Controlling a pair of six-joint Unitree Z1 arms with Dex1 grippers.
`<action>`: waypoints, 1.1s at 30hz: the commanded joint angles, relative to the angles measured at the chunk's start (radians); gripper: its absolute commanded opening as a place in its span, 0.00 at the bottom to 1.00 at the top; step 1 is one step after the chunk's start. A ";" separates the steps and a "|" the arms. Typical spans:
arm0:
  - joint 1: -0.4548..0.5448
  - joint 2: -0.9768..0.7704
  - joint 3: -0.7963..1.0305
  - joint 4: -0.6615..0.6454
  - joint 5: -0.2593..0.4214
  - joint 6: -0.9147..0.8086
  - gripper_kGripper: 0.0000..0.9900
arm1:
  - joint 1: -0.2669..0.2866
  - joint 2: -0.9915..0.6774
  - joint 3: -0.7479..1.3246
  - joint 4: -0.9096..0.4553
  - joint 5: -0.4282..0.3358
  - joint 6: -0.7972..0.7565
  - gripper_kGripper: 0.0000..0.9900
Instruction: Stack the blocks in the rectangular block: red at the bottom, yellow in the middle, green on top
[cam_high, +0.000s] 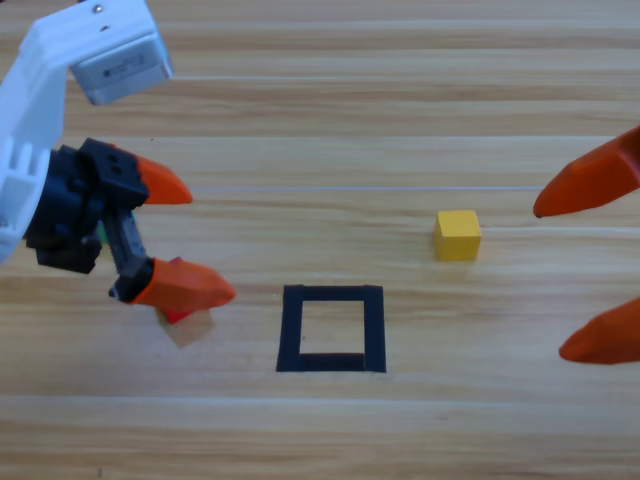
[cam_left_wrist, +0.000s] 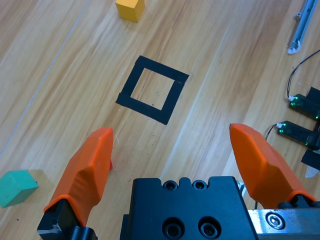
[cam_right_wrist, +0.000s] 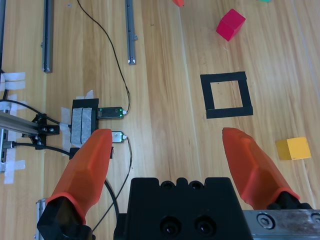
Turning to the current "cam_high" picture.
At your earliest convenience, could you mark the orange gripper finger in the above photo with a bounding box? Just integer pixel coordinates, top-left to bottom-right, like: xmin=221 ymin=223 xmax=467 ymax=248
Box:
xmin=533 ymin=124 xmax=640 ymax=219
xmin=558 ymin=297 xmax=640 ymax=366

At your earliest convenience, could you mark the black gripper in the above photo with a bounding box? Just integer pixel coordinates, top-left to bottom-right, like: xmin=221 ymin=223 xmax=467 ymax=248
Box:
xmin=24 ymin=138 xmax=237 ymax=309

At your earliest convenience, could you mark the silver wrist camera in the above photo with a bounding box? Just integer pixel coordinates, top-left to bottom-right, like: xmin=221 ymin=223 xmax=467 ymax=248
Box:
xmin=69 ymin=33 xmax=175 ymax=107

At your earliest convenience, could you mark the red wooden block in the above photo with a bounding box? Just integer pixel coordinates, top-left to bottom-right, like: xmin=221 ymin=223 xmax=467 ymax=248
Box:
xmin=158 ymin=256 xmax=201 ymax=325

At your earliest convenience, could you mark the black tape square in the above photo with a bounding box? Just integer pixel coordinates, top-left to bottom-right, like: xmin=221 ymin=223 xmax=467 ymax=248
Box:
xmin=275 ymin=284 xmax=388 ymax=375

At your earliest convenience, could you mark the white wrist mount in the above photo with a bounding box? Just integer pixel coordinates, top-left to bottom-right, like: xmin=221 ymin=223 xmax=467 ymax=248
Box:
xmin=0 ymin=0 xmax=157 ymax=266

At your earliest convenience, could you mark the yellow wooden block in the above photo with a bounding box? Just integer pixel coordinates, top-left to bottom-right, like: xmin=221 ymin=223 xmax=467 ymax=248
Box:
xmin=433 ymin=209 xmax=482 ymax=262

